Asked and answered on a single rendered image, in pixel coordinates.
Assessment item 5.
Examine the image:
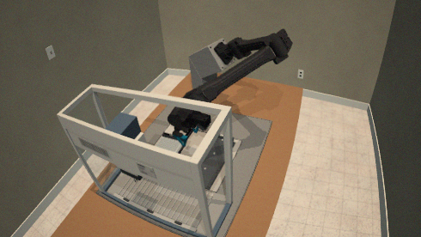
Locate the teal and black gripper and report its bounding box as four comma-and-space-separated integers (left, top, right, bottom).
172, 123, 198, 147

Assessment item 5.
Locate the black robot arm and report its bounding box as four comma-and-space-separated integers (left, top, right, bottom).
168, 29, 293, 131

